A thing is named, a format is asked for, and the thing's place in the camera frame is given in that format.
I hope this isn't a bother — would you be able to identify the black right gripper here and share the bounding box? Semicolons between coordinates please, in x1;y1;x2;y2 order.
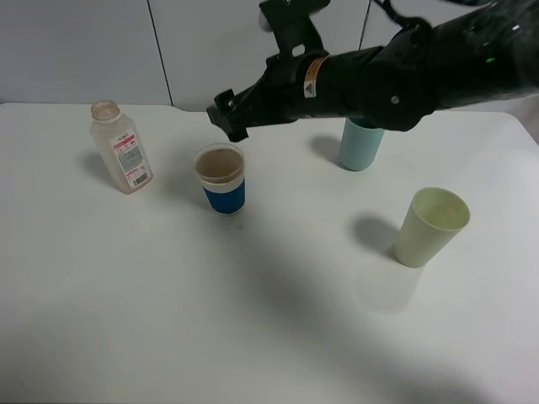
206;47;379;142

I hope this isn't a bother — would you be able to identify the clear cup with blue sleeve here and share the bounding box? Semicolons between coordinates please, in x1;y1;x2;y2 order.
194;143;246;215

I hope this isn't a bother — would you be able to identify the clear plastic drink bottle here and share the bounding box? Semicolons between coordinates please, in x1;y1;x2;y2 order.
89;100;153;194

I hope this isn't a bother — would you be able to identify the teal plastic cup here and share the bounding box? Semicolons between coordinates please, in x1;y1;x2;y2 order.
339;118;385;172

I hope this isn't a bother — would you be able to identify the pale green plastic cup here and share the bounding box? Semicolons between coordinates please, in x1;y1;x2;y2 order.
394;187;471;268

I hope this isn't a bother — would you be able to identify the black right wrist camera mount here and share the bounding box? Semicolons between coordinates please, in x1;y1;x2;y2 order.
259;0;330;59

